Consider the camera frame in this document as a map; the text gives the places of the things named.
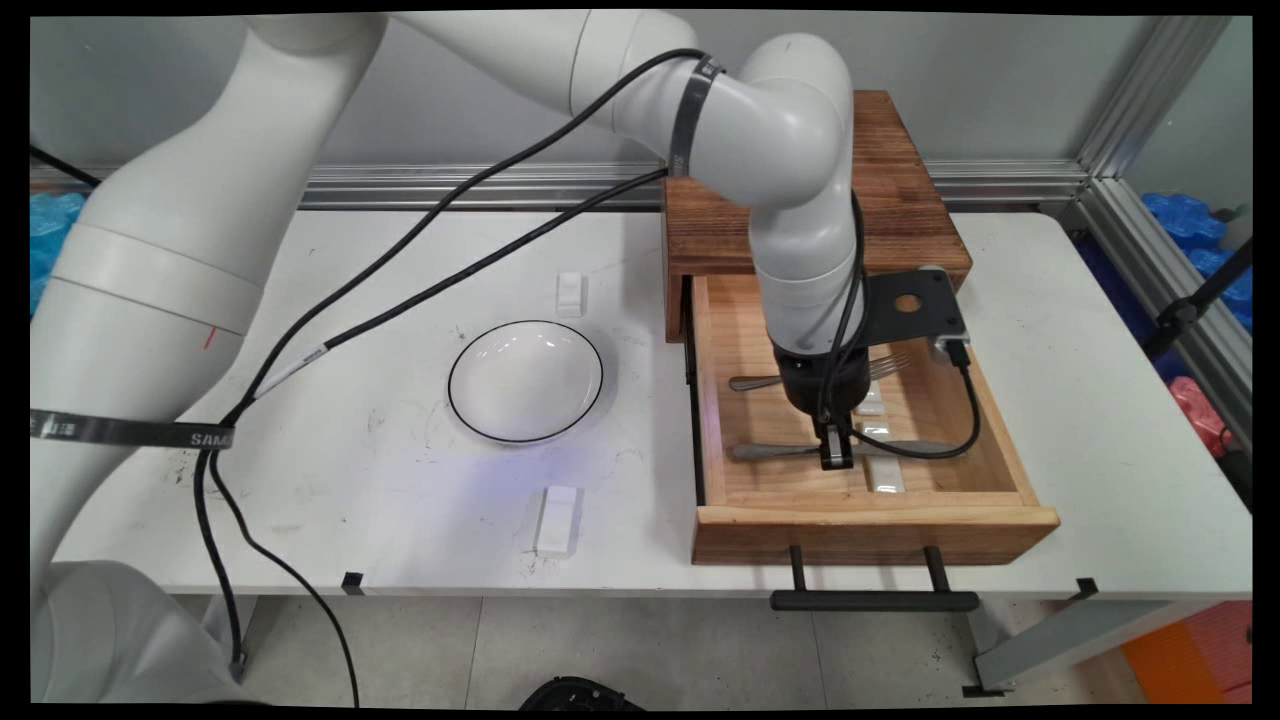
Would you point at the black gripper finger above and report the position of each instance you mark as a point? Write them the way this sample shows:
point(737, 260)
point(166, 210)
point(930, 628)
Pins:
point(829, 445)
point(846, 442)

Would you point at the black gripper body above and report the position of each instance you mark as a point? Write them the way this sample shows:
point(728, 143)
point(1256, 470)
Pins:
point(805, 380)

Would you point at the silver metal knife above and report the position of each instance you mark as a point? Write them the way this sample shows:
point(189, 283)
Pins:
point(770, 451)

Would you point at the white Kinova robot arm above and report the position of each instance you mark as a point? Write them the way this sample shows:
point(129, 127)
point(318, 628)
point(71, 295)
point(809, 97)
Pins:
point(150, 250)

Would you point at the white ceramic cutlery rest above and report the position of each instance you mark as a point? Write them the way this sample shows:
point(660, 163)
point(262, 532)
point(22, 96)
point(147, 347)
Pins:
point(570, 294)
point(885, 478)
point(872, 405)
point(555, 525)

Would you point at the silver metal fork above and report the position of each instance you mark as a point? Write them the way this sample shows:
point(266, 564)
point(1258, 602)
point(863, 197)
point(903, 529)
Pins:
point(750, 381)

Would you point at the light wooden drawer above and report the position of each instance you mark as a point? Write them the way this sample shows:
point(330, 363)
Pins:
point(760, 490)

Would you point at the dark brown wooden cabinet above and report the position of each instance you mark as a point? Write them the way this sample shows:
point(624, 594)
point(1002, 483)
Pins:
point(900, 190)

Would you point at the small black table clip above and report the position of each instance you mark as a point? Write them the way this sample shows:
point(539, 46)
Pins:
point(1085, 587)
point(352, 581)

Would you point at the white plate with black rim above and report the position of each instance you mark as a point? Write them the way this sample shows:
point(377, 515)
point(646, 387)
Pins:
point(525, 382)

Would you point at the grey metal table leg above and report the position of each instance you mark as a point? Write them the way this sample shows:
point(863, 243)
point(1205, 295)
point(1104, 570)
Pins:
point(215, 625)
point(1070, 640)

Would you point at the pink plastic bag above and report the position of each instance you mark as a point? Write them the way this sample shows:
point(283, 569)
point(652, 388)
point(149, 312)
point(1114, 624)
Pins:
point(1198, 410)

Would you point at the black round object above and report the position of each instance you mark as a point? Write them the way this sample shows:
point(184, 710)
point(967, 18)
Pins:
point(575, 695)

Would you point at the black stand pole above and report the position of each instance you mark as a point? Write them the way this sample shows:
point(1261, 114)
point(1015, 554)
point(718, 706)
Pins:
point(1195, 305)

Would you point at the blue plastic bag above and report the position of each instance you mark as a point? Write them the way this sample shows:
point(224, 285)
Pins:
point(1190, 225)
point(50, 230)

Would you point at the orange box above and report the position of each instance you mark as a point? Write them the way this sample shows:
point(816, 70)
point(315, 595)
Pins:
point(1195, 655)

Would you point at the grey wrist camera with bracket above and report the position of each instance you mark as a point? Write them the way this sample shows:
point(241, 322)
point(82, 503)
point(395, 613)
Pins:
point(905, 305)

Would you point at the aluminium frame side rail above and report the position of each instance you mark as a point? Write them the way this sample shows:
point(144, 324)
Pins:
point(1160, 270)

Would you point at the long aluminium frame rail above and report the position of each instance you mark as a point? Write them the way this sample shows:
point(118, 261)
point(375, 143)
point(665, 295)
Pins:
point(400, 190)

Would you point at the aluminium frame upright post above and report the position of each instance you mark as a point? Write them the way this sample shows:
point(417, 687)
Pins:
point(1150, 95)

